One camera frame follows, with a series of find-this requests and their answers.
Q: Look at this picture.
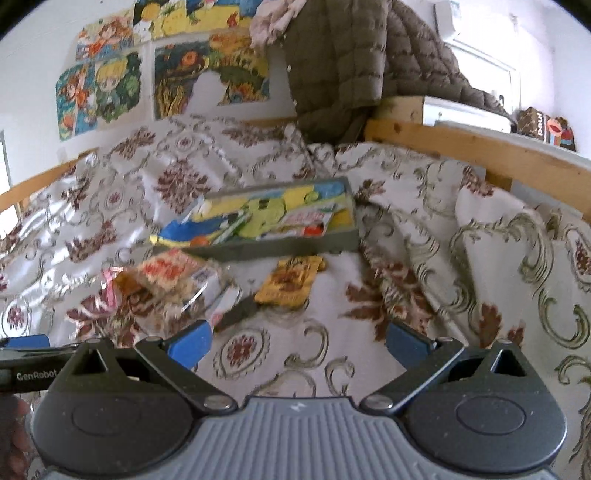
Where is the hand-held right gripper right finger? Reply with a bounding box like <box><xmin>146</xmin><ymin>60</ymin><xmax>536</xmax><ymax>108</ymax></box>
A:
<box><xmin>360</xmin><ymin>320</ymin><xmax>529</xmax><ymax>411</ymax></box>

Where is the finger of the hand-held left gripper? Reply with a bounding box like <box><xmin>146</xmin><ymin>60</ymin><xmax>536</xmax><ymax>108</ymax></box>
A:
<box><xmin>0</xmin><ymin>335</ymin><xmax>75</xmax><ymax>360</ymax></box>

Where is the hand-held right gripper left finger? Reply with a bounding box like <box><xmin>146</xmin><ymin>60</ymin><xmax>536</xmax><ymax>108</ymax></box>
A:
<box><xmin>60</xmin><ymin>320</ymin><xmax>238</xmax><ymax>412</ymax></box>

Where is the pale patterned snack packet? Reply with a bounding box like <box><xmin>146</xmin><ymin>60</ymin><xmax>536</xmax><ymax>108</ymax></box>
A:
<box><xmin>182</xmin><ymin>265</ymin><xmax>241</xmax><ymax>319</ymax></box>

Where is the clear cracker packet red label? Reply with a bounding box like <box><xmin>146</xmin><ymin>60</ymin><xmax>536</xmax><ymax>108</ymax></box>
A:
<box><xmin>113</xmin><ymin>249</ymin><xmax>222</xmax><ymax>319</ymax></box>

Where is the orange snack packet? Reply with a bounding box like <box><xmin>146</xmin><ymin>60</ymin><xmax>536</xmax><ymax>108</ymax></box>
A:
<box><xmin>95</xmin><ymin>265</ymin><xmax>158</xmax><ymax>324</ymax></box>

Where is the yellow snack packet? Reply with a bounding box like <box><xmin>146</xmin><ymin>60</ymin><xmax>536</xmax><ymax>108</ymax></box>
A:
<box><xmin>254</xmin><ymin>256</ymin><xmax>326</xmax><ymax>308</ymax></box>

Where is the green tube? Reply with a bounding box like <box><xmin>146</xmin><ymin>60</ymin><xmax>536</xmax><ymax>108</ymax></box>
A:
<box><xmin>210</xmin><ymin>215</ymin><xmax>252</xmax><ymax>245</ymax></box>

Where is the grey tray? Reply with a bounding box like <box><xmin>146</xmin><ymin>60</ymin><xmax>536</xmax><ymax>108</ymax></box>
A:
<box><xmin>152</xmin><ymin>178</ymin><xmax>361</xmax><ymax>261</ymax></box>

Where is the white green snack pouch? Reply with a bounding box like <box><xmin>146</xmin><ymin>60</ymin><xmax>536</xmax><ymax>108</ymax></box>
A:
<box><xmin>277</xmin><ymin>210</ymin><xmax>335</xmax><ymax>237</ymax></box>

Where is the person's left hand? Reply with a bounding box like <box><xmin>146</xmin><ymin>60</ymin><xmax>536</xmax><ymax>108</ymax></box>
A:
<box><xmin>0</xmin><ymin>396</ymin><xmax>35</xmax><ymax>468</ymax></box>

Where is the floral printed blanket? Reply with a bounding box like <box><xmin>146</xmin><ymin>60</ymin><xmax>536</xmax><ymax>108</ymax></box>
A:
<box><xmin>0</xmin><ymin>113</ymin><xmax>591</xmax><ymax>480</ymax></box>

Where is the frog drawing paper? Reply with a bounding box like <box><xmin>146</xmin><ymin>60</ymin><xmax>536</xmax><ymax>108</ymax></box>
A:
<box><xmin>150</xmin><ymin>182</ymin><xmax>354</xmax><ymax>245</ymax></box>

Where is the brown printed bag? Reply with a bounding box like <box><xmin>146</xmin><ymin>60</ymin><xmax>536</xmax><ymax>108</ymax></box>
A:
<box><xmin>515</xmin><ymin>107</ymin><xmax>578</xmax><ymax>153</ymax></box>

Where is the olive quilted jacket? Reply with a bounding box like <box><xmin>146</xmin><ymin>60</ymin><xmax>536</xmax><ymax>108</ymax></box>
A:
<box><xmin>281</xmin><ymin>0</ymin><xmax>509</xmax><ymax>144</ymax></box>

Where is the wooden bed frame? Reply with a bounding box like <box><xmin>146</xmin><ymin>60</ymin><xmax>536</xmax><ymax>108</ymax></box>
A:
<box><xmin>0</xmin><ymin>95</ymin><xmax>591</xmax><ymax>213</ymax></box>

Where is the cartoon figures wall poster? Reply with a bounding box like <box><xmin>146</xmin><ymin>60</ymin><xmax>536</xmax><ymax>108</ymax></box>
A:
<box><xmin>55</xmin><ymin>51</ymin><xmax>143</xmax><ymax>141</ymax></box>

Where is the torn orange green wall poster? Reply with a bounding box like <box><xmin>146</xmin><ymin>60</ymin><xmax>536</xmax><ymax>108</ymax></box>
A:
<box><xmin>152</xmin><ymin>30</ymin><xmax>271</xmax><ymax>121</ymax></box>

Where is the white window frame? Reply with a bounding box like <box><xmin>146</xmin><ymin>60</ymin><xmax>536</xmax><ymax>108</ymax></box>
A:
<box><xmin>443</xmin><ymin>37</ymin><xmax>522</xmax><ymax>116</ymax></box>

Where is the small cartoon wall poster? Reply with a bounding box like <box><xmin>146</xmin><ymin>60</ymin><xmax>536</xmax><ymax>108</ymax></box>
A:
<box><xmin>76</xmin><ymin>7</ymin><xmax>144</xmax><ymax>61</ymax></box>

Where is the yellow wall poster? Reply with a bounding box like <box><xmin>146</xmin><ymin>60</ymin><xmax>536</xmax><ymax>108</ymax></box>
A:
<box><xmin>134</xmin><ymin>0</ymin><xmax>264</xmax><ymax>40</ymax></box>

